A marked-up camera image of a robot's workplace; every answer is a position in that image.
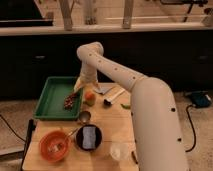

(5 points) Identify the white black marker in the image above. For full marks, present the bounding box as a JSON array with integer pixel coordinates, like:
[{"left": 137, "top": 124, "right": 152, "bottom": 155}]
[{"left": 104, "top": 88, "right": 125, "bottom": 106}]

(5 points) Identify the black power cable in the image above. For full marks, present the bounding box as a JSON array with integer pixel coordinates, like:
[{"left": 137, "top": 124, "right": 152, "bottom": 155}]
[{"left": 184, "top": 103, "right": 198, "bottom": 153}]

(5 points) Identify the red brown food item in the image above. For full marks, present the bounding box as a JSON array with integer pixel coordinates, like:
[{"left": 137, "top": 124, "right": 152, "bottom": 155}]
[{"left": 64, "top": 93, "right": 78, "bottom": 109}]

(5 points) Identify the black table side bar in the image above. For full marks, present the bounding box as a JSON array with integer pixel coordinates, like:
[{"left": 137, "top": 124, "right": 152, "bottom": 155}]
[{"left": 22, "top": 119, "right": 36, "bottom": 163}]

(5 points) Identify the blue grey sponge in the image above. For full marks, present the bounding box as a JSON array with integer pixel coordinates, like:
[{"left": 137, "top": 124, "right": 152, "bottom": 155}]
[{"left": 82, "top": 126, "right": 96, "bottom": 150}]

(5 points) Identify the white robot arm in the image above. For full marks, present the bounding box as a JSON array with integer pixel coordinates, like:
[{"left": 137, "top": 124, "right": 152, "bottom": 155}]
[{"left": 74, "top": 42, "right": 190, "bottom": 171}]

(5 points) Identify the small green item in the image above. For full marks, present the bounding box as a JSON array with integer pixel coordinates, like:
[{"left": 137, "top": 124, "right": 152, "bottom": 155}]
[{"left": 120, "top": 104, "right": 131, "bottom": 109}]

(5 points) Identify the black cable left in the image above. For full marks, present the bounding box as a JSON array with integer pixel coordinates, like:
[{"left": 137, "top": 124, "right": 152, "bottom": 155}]
[{"left": 0, "top": 114, "right": 27, "bottom": 144}]

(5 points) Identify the metal spoon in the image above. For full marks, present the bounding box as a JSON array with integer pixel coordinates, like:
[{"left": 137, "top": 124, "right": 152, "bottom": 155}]
[{"left": 57, "top": 110, "right": 92, "bottom": 149}]

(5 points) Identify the grey cloth piece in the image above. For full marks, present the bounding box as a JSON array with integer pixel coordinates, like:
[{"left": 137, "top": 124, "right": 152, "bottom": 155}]
[{"left": 94, "top": 85, "right": 112, "bottom": 95}]

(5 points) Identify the orange plastic bowl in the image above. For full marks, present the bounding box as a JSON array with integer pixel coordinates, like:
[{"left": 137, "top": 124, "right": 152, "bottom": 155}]
[{"left": 39, "top": 130, "right": 71, "bottom": 163}]

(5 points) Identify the dark blue floor device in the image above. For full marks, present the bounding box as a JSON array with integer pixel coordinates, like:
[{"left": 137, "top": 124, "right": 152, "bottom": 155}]
[{"left": 190, "top": 92, "right": 212, "bottom": 108}]

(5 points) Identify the clear plastic cup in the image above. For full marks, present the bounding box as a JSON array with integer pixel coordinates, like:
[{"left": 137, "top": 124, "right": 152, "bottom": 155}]
[{"left": 110, "top": 142, "right": 128, "bottom": 161}]

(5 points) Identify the green plastic tray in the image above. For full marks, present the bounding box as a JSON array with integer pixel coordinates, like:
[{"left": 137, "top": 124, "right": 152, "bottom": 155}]
[{"left": 34, "top": 76, "right": 83, "bottom": 121}]

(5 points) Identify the orange green apple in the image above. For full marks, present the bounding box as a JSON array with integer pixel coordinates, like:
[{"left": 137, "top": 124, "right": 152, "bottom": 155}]
[{"left": 84, "top": 91, "right": 96, "bottom": 106}]

